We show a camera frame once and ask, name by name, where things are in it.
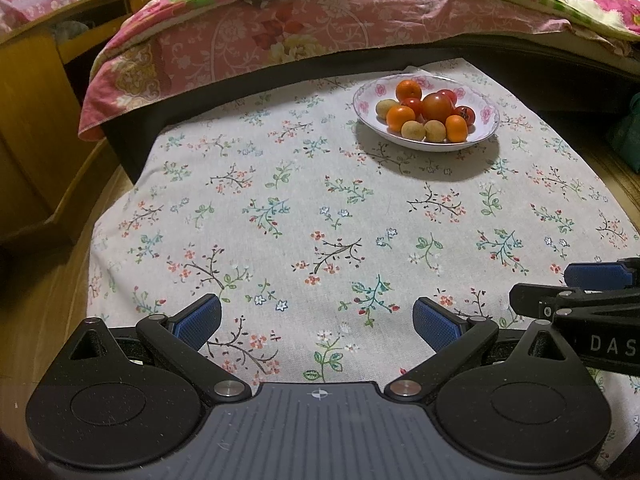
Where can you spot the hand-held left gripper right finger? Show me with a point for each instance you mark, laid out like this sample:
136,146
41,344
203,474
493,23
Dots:
437,325

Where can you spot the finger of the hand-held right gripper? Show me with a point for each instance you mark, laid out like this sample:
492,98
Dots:
597,276
530,296

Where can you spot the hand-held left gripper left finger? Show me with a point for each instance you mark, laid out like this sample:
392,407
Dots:
197,325

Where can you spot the small orange tangerine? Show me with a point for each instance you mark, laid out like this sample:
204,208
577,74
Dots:
409,90
456,129
399,117

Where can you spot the white floral-rimmed plate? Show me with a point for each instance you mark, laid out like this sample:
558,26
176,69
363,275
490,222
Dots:
482,115

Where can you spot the tan longan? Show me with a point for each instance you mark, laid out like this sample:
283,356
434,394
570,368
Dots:
413,130
384,108
434,131

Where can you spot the red cherry tomato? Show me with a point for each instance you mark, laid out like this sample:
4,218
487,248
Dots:
465,114
412,105
450,94

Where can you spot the large red tomato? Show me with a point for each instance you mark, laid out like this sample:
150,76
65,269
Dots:
436,106

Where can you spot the floral sprig tablecloth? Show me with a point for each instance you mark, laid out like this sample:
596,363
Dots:
325,200

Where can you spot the wooden desk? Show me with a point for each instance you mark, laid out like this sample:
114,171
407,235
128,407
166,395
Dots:
25,110

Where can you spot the pink floral bed sheet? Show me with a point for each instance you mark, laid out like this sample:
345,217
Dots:
300,30

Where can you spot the grey cloth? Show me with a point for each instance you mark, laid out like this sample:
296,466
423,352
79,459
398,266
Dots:
70,30

